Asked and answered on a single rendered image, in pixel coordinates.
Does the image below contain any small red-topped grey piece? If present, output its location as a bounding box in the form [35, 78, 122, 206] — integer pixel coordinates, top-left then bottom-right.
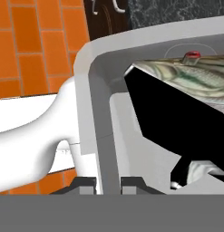
[181, 50, 202, 66]

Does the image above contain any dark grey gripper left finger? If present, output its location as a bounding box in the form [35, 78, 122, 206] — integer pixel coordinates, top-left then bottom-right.
[50, 177, 97, 196]

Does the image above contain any white rounded object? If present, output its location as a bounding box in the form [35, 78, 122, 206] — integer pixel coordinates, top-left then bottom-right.
[0, 75, 102, 196]

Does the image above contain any dark brown cupboard door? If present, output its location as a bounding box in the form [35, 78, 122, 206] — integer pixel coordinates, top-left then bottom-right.
[83, 0, 131, 42]

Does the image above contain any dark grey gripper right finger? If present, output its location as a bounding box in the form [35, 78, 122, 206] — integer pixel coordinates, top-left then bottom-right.
[120, 177, 166, 196]

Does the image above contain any white curved cupboard handle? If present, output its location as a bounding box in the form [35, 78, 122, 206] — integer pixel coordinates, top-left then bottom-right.
[112, 0, 127, 15]
[91, 0, 100, 15]

